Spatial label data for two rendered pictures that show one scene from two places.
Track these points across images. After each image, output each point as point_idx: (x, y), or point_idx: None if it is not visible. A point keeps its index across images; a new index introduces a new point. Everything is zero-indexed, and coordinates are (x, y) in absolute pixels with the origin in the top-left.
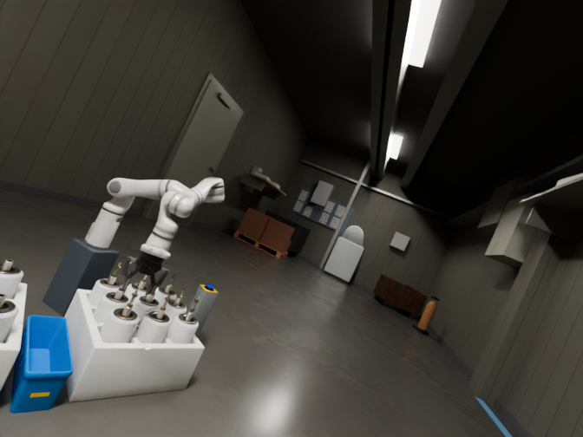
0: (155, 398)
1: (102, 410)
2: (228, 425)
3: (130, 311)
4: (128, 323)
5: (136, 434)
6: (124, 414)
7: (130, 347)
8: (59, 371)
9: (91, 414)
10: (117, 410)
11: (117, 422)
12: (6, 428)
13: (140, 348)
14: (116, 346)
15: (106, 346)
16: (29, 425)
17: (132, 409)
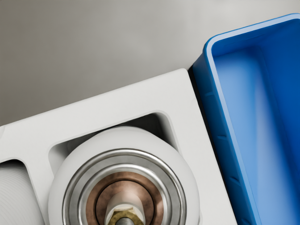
0: None
1: (88, 69)
2: None
3: (106, 209)
4: (98, 138)
5: (3, 1)
6: (36, 60)
7: (61, 110)
8: (237, 34)
9: (110, 56)
10: (54, 73)
11: (50, 35)
12: (251, 4)
13: (22, 119)
14: (114, 98)
15: (150, 87)
16: (218, 15)
17: (18, 80)
